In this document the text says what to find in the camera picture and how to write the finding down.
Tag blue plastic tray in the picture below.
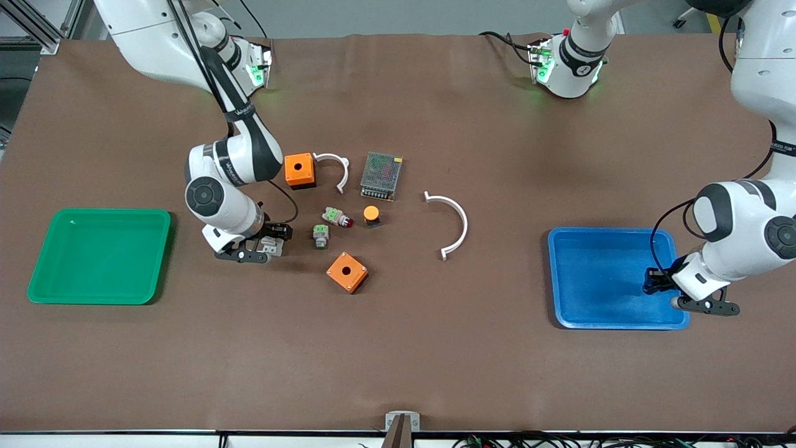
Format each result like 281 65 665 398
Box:
547 227 691 330

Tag aluminium frame profile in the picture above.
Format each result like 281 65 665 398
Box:
0 0 85 56

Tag grey metal bracket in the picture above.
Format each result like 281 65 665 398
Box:
384 410 422 448

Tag tangled floor cables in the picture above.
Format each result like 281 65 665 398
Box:
451 428 796 448

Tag black left arm base cable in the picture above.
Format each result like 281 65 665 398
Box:
478 29 539 67

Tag brown table mat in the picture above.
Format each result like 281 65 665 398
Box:
0 32 796 434

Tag black right arm base cable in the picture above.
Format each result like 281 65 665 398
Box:
239 0 275 58

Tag black arm base cable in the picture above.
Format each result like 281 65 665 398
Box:
478 29 539 67
239 0 275 58

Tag small white pipe clamp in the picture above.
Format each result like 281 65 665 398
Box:
312 151 350 195

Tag large white pipe clamp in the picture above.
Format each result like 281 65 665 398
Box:
423 191 469 261

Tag orange button box with hole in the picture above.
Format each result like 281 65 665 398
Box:
326 251 369 294
284 152 317 190

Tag green plastic tray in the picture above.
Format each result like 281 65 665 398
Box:
27 208 172 306

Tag metal mesh power supply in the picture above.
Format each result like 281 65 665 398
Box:
359 151 404 203

